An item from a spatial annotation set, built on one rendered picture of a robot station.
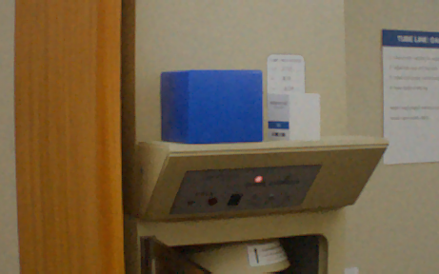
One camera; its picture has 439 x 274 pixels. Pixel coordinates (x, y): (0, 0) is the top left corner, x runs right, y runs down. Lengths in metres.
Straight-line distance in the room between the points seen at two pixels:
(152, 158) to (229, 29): 0.22
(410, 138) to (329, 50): 0.64
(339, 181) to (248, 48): 0.22
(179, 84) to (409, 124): 0.88
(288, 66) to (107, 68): 0.30
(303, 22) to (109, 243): 0.43
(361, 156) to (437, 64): 0.77
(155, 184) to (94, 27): 0.21
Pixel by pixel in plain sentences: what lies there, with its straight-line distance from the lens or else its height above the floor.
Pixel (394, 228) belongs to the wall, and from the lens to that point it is 2.01.
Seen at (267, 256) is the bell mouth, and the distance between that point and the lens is 1.40.
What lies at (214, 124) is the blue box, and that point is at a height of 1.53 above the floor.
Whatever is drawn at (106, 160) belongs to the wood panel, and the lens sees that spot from 1.17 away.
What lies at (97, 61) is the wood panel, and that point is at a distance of 1.16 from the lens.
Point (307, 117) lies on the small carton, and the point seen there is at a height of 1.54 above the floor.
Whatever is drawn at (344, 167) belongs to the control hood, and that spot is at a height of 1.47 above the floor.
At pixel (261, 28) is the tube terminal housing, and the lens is 1.35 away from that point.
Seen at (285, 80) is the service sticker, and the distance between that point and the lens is 1.36.
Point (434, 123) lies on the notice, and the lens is 2.05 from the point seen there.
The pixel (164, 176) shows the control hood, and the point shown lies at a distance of 1.20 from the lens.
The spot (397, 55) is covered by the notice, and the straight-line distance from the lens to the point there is 1.99.
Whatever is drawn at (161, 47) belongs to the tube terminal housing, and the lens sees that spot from 1.29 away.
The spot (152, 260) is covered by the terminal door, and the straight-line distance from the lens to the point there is 1.24.
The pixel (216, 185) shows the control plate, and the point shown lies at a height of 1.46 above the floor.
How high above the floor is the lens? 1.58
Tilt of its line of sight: 3 degrees down
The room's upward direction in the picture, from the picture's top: 1 degrees counter-clockwise
